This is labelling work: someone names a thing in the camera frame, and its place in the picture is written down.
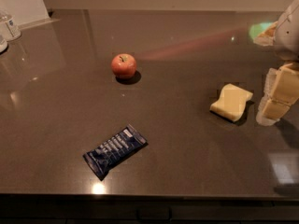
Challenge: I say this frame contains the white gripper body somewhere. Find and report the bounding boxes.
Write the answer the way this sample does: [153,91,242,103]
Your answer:
[274,0,299,61]

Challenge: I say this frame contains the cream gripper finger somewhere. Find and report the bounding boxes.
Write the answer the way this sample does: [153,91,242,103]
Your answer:
[264,63,299,105]
[256,97,290,126]

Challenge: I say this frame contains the blue rxbar wrapper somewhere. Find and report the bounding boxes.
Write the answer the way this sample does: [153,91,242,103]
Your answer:
[83,124,148,180]

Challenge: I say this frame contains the yellow sponge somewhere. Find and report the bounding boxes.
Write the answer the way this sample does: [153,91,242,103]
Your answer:
[209,84,253,122]

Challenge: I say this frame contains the red apple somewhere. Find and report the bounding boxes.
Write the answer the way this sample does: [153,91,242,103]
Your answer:
[111,53,136,79]

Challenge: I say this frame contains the white container at left edge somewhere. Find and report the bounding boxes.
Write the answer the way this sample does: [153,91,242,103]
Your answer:
[0,35,8,53]

